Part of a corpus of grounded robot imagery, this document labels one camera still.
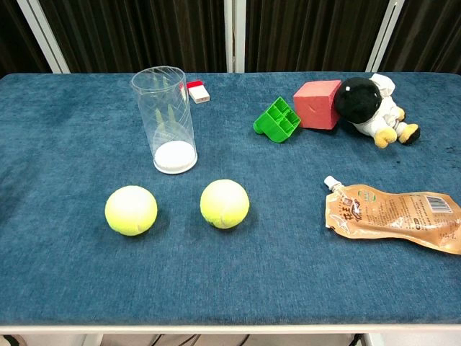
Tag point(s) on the clear plastic tube container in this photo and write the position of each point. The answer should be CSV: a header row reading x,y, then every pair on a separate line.
x,y
175,157

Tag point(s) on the yellow tennis ball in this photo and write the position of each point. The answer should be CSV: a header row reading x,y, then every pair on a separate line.
x,y
224,204
131,210

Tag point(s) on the small red white box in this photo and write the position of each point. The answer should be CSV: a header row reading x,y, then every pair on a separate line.
x,y
199,94

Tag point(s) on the white slanted frame post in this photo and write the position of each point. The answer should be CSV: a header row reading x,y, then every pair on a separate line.
x,y
43,36
385,36

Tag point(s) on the orange spouted sauce pouch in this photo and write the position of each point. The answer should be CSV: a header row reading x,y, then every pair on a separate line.
x,y
389,216

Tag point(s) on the red foam cube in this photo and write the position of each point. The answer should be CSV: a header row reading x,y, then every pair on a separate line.
x,y
315,108

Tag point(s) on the black white plush toy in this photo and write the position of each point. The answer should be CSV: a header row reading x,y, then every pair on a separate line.
x,y
360,102

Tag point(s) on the dark pleated curtain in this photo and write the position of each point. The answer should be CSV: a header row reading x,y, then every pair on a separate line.
x,y
144,32

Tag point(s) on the green plastic compartment block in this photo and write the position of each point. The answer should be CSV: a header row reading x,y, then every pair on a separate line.
x,y
276,124

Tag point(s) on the white vertical frame post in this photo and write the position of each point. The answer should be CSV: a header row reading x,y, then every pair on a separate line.
x,y
234,36

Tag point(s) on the blue fabric tablecloth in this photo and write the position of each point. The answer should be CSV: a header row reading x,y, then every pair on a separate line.
x,y
230,281

